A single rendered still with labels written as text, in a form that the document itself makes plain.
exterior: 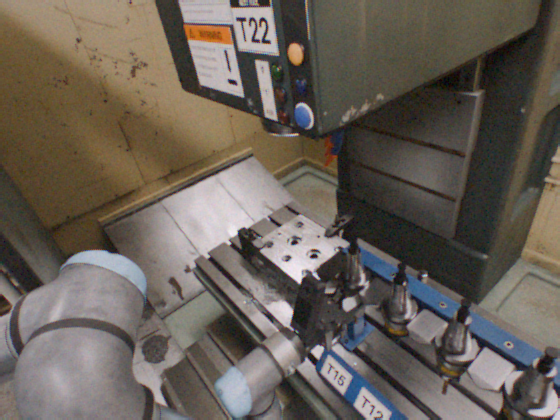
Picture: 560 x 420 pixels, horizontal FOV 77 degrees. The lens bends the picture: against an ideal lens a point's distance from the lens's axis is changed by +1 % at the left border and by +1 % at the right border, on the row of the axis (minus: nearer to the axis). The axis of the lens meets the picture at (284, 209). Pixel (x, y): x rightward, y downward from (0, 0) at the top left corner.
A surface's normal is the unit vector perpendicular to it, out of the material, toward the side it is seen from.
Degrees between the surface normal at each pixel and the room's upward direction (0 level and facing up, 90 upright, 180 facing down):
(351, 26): 90
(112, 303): 51
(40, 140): 90
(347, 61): 90
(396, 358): 0
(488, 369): 0
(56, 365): 27
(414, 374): 0
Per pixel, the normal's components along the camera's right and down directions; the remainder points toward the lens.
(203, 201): 0.13, -0.58
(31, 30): 0.63, 0.38
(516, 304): -0.15, -0.80
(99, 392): 0.68, -0.31
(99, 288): 0.37, -0.80
